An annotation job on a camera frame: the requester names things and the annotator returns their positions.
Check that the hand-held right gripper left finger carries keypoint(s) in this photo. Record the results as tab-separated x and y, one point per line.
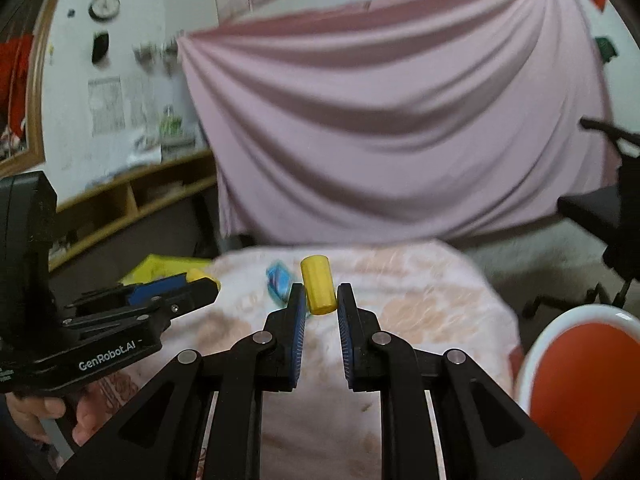
296	330

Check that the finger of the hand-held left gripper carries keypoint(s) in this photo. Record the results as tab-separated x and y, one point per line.
157	290
190	297

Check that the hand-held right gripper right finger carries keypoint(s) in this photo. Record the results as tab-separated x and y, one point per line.
345	340

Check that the yellow cylinder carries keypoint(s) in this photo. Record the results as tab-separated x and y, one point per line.
317	285

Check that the blue white wrapper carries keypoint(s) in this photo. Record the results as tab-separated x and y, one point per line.
278	282

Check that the red basin with white rim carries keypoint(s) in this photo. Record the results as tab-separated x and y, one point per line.
585	385

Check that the person's left hand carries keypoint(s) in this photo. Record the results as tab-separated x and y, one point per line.
35	415

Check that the yellow book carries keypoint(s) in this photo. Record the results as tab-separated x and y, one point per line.
160	267

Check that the pink floral blanket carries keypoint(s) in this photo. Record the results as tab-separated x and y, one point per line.
425	320

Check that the wooden shelf desk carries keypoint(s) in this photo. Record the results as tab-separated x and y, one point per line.
125	195

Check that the pile of papers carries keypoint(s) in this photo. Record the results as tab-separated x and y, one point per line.
155	147

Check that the green bottle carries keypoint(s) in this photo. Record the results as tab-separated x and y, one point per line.
171	121

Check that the wooden framed mirror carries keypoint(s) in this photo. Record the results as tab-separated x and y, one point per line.
37	85

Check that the pink hanging cloth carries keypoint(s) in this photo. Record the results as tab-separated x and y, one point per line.
400	125

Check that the black office chair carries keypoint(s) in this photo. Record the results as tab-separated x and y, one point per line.
600	210

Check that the large printed wall notice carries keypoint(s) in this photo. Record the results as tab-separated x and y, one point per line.
106	106

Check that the small printed wall notice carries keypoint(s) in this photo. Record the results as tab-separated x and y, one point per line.
142	102

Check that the metal wall hook rack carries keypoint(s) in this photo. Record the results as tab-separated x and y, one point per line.
155	52

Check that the round wall clock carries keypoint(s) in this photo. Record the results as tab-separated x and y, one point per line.
104	6

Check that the green wall ornament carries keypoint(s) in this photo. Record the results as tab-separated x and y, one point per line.
605	49

